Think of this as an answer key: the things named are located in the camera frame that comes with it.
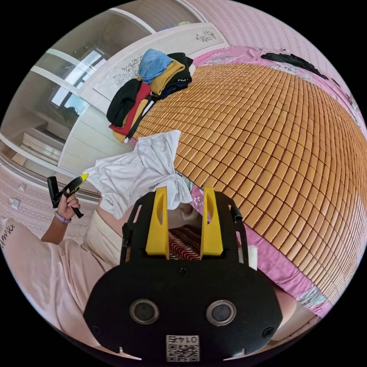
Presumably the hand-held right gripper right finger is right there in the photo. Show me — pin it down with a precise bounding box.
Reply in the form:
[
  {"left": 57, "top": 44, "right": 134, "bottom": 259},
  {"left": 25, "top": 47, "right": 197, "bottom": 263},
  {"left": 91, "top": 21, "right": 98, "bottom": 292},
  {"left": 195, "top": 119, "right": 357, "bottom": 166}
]
[{"left": 200, "top": 187, "right": 224, "bottom": 257}]

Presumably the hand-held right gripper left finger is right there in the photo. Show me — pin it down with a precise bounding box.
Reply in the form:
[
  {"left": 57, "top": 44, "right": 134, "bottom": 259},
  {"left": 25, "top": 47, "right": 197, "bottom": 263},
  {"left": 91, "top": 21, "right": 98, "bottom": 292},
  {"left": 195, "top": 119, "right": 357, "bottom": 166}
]
[{"left": 145, "top": 185, "right": 170, "bottom": 257}]

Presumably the white short sleeve shirt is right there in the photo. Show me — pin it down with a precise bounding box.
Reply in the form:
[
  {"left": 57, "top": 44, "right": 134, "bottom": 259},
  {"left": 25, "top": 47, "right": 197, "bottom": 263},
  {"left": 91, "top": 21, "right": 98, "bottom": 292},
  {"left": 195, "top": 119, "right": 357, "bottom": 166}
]
[{"left": 86, "top": 129, "right": 193, "bottom": 221}]

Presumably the person's left forearm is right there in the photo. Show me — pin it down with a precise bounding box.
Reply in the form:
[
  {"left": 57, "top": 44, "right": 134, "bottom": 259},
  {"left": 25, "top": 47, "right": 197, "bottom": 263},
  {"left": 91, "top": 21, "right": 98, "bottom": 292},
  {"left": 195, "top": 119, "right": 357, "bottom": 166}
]
[{"left": 41, "top": 211, "right": 72, "bottom": 245}]

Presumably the person's left hand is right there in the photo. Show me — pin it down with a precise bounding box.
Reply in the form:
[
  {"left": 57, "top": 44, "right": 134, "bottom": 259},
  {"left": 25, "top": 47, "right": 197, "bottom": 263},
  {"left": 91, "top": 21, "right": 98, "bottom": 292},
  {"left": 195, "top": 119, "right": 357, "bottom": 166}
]
[{"left": 57, "top": 193, "right": 81, "bottom": 221}]

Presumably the red black wavy rug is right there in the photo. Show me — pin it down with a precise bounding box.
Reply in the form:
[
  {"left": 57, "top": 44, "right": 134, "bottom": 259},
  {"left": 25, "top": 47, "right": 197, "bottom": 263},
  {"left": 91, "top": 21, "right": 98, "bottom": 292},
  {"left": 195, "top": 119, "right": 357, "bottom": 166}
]
[{"left": 167, "top": 225, "right": 204, "bottom": 260}]

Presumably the pile of clothes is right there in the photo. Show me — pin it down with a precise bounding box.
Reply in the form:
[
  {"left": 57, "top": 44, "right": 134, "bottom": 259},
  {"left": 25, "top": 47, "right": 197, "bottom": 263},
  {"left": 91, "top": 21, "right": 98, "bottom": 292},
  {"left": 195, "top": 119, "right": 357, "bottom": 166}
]
[{"left": 106, "top": 49, "right": 196, "bottom": 144}]

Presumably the bed with woven mat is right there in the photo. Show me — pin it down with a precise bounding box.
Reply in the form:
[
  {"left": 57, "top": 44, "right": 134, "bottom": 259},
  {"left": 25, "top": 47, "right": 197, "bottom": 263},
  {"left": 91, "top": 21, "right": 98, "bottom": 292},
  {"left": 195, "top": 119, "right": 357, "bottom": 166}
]
[{"left": 126, "top": 45, "right": 367, "bottom": 316}]

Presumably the person's body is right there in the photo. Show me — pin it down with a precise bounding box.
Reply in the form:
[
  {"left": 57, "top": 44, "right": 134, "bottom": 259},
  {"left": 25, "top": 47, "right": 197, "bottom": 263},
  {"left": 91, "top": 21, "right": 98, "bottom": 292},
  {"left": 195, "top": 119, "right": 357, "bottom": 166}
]
[{"left": 0, "top": 198, "right": 201, "bottom": 354}]

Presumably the white wardrobe with mirror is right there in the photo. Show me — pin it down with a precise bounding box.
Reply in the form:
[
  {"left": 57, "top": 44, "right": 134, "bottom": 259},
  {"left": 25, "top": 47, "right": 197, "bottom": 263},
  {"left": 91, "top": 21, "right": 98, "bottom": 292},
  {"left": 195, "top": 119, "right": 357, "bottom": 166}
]
[{"left": 0, "top": 8, "right": 157, "bottom": 198}]

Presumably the black garment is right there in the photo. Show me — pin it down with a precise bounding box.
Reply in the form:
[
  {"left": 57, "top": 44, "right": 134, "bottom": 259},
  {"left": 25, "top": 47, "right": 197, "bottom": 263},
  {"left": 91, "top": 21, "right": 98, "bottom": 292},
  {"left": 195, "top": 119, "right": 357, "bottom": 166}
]
[{"left": 259, "top": 50, "right": 330, "bottom": 81}]

